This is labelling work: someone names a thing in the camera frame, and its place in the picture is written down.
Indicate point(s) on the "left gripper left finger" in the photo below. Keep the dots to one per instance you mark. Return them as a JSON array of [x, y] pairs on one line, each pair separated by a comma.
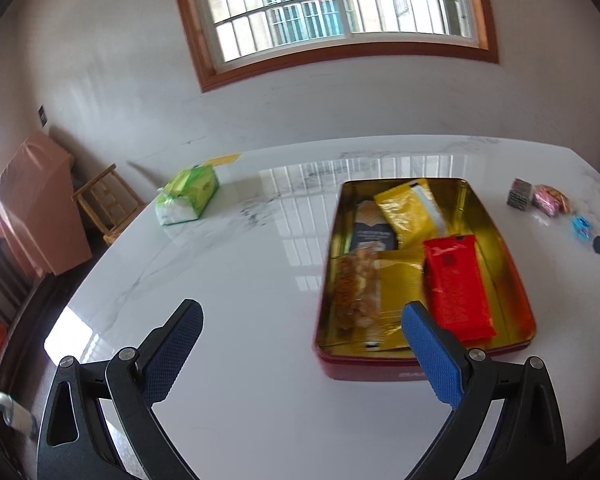
[[74, 440]]

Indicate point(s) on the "green tissue pack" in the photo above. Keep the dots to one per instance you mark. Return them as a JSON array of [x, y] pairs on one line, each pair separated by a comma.
[[185, 197]]

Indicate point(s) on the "blue soda cracker packet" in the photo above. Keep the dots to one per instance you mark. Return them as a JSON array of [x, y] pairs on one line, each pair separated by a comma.
[[371, 228]]

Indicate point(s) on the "clear bag fried snacks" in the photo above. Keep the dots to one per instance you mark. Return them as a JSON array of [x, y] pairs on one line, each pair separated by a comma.
[[355, 298]]

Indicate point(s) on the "pink covered furniture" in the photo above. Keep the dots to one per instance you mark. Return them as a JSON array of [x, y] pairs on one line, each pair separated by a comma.
[[39, 220]]

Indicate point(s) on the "wooden framed window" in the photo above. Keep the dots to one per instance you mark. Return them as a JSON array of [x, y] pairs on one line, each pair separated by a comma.
[[234, 40]]

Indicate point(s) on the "grey black snack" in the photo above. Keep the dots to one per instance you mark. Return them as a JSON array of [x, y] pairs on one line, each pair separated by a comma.
[[520, 195]]

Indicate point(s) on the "small wooden chair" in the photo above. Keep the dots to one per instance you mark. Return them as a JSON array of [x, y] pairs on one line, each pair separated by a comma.
[[110, 203]]

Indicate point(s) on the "maroon gold toffee tin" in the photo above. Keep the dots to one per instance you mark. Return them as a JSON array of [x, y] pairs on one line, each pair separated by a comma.
[[349, 354]]

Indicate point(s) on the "yellow snack packet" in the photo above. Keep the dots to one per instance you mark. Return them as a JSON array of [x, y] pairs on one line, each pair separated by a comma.
[[400, 282], [412, 212]]

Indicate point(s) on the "clear bag orange snacks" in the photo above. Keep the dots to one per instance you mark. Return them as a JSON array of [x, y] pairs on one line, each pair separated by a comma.
[[564, 203]]

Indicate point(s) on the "light blue candy wrapper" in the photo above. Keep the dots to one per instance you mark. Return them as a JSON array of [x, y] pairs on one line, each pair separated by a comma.
[[582, 227]]

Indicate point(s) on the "pink wrapped candy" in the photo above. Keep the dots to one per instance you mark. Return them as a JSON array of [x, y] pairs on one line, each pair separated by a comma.
[[545, 201]]

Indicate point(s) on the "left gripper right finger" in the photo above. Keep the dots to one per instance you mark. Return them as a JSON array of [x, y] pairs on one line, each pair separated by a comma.
[[528, 441]]

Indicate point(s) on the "red snack packet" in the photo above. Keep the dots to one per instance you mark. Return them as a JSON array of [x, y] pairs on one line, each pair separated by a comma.
[[457, 297]]

